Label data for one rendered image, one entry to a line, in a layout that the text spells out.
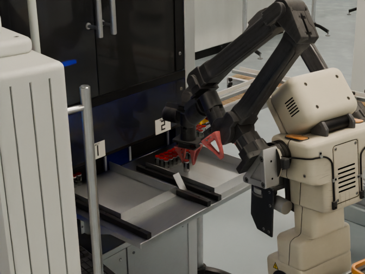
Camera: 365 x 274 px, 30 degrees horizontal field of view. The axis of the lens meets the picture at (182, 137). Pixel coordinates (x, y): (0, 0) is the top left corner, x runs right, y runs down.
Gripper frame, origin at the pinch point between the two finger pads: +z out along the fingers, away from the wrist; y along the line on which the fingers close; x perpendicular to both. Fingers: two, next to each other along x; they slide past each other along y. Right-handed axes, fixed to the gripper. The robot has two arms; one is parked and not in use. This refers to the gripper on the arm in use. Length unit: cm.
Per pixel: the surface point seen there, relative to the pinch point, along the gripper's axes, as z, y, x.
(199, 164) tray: 4.3, -0.4, -8.1
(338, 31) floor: 93, 126, -631
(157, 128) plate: -9.1, 15.7, -4.5
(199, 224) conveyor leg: 55, 20, -47
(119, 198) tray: 4.4, 10.7, 30.2
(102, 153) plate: -7.7, 22.2, 22.7
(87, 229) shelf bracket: 17.6, 22.4, 34.1
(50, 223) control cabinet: -25, -16, 97
